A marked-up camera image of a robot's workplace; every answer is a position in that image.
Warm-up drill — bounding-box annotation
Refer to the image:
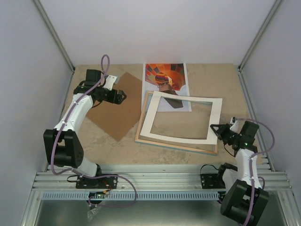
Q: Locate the blue wooden picture frame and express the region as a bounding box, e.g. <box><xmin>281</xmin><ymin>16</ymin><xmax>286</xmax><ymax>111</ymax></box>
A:
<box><xmin>135</xmin><ymin>94</ymin><xmax>218</xmax><ymax>155</ymax></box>

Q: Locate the clear plastic sheet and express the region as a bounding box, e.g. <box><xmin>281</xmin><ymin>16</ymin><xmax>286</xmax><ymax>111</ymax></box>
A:
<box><xmin>150</xmin><ymin>97</ymin><xmax>212</xmax><ymax>139</ymax></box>

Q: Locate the hot air balloon photo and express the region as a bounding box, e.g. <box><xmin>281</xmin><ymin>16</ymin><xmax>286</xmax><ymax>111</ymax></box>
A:
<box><xmin>142</xmin><ymin>63</ymin><xmax>192</xmax><ymax>112</ymax></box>

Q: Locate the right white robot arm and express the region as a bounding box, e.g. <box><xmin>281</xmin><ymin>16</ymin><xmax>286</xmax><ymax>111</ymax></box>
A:
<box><xmin>210</xmin><ymin>117</ymin><xmax>269</xmax><ymax>226</ymax></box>

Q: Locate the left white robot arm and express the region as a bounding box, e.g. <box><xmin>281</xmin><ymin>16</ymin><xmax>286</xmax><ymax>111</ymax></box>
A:
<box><xmin>43</xmin><ymin>69</ymin><xmax>127</xmax><ymax>188</ymax></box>

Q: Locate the brown cardboard backing board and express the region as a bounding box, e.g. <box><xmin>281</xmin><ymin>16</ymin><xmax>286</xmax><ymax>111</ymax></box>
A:
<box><xmin>87</xmin><ymin>73</ymin><xmax>142</xmax><ymax>141</ymax></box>

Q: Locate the left small circuit board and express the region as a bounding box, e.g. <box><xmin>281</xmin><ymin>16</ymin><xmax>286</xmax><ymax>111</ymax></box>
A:
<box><xmin>88</xmin><ymin>190</ymin><xmax>110</xmax><ymax>199</ymax></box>

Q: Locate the clear plastic bag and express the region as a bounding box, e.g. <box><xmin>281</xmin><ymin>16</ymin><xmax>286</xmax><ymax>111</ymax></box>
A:
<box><xmin>87</xmin><ymin>207</ymin><xmax>99</xmax><ymax>222</ymax></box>

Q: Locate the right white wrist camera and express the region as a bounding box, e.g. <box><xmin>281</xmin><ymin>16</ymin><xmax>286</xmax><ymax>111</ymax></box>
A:
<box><xmin>230</xmin><ymin>116</ymin><xmax>239</xmax><ymax>132</ymax></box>

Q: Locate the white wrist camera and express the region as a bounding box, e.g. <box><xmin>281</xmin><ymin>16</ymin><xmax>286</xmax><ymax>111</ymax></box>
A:
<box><xmin>230</xmin><ymin>116</ymin><xmax>239</xmax><ymax>132</ymax></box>
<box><xmin>103</xmin><ymin>75</ymin><xmax>119</xmax><ymax>90</ymax></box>

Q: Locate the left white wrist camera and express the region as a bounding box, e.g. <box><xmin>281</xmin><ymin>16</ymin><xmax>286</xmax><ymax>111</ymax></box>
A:
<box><xmin>103</xmin><ymin>75</ymin><xmax>119</xmax><ymax>90</ymax></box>

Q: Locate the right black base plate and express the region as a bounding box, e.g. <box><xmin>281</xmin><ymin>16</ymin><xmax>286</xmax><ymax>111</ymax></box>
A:
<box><xmin>200</xmin><ymin>173</ymin><xmax>225</xmax><ymax>189</ymax></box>

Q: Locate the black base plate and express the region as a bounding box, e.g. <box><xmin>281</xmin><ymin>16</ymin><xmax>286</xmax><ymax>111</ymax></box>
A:
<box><xmin>200</xmin><ymin>173</ymin><xmax>225</xmax><ymax>189</ymax></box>
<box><xmin>75</xmin><ymin>174</ymin><xmax>118</xmax><ymax>190</ymax></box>

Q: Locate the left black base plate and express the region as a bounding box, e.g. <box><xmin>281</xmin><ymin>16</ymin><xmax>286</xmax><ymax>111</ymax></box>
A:
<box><xmin>75</xmin><ymin>174</ymin><xmax>118</xmax><ymax>190</ymax></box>

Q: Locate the left aluminium corner post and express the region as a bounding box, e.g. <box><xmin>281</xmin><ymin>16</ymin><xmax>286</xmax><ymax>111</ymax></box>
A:
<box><xmin>33</xmin><ymin>0</ymin><xmax>75</xmax><ymax>73</ymax></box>

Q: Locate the aluminium corner post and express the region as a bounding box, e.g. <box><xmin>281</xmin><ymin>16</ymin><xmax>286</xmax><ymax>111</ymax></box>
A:
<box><xmin>33</xmin><ymin>0</ymin><xmax>75</xmax><ymax>73</ymax></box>
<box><xmin>238</xmin><ymin>0</ymin><xmax>284</xmax><ymax>73</ymax></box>

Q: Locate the aluminium rail base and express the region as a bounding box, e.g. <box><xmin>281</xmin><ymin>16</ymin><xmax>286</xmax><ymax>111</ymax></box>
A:
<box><xmin>32</xmin><ymin>157</ymin><xmax>292</xmax><ymax>191</ymax></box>

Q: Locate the right aluminium corner post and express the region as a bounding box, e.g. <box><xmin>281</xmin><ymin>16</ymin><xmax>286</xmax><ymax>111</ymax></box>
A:
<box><xmin>238</xmin><ymin>0</ymin><xmax>284</xmax><ymax>73</ymax></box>

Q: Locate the grey slotted cable duct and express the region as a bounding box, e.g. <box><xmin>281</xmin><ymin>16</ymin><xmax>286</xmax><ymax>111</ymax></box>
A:
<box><xmin>41</xmin><ymin>191</ymin><xmax>219</xmax><ymax>201</ymax></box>

